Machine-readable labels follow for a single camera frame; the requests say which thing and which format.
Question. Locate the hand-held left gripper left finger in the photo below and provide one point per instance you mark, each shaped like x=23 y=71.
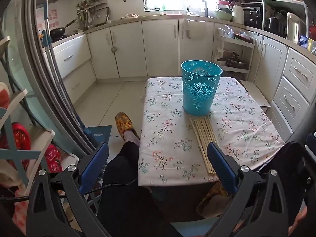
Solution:
x=95 y=164

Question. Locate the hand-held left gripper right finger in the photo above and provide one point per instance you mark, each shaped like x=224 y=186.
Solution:
x=222 y=169

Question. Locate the bundle of wooden chopsticks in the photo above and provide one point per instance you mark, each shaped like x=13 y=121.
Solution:
x=202 y=138

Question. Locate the teal perforated plastic basket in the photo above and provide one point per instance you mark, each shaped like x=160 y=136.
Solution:
x=197 y=91

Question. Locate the blue book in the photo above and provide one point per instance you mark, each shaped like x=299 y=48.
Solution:
x=98 y=133

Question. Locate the yellow patterned slipper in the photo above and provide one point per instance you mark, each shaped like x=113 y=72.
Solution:
x=124 y=124
x=212 y=200

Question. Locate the person's left leg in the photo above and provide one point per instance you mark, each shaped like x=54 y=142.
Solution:
x=123 y=190

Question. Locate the red printed bag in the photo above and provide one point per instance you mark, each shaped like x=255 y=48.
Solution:
x=53 y=160
x=22 y=138

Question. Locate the floral tablecloth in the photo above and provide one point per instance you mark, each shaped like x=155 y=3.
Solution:
x=167 y=128

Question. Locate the white and teal shelf rack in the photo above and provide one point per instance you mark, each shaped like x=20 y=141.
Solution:
x=14 y=150

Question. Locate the grey framed glass sliding door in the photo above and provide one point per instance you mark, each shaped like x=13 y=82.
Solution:
x=53 y=88

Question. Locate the brown cooking pot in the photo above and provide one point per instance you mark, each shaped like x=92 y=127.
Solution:
x=234 y=60

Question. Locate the red and white cloth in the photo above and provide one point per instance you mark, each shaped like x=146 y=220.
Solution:
x=3 y=96

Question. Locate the white slim trolley shelf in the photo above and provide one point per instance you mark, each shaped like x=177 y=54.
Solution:
x=237 y=44

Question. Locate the blue carton box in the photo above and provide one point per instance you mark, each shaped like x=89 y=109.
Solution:
x=306 y=42

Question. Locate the cream kitchen base cabinets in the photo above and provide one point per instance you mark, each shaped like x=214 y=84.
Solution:
x=158 y=47

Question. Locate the clear plastic bags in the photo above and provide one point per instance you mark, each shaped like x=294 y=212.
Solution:
x=228 y=32

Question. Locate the black frying pan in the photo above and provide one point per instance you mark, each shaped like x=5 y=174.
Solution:
x=58 y=31

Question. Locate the white kitchen appliance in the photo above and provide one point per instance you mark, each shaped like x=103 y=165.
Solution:
x=293 y=27

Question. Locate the black electric kettle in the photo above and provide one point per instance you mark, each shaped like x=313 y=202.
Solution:
x=272 y=24

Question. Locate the green bowl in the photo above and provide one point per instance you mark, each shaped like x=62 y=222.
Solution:
x=223 y=15

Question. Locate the black countertop oven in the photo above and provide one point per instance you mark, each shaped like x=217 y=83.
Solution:
x=252 y=17

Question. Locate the white thermos jug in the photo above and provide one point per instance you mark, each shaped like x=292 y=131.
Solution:
x=237 y=13

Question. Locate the stack of pink bowls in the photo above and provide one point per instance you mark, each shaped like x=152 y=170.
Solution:
x=223 y=5

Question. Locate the metal storage shelf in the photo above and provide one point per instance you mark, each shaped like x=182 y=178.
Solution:
x=281 y=3

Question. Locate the chrome sink faucet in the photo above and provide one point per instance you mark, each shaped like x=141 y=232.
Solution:
x=186 y=2

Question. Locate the wall utensil rack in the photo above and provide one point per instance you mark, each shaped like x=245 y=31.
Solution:
x=86 y=13

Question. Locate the red wall stickers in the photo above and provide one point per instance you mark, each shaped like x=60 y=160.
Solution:
x=51 y=14

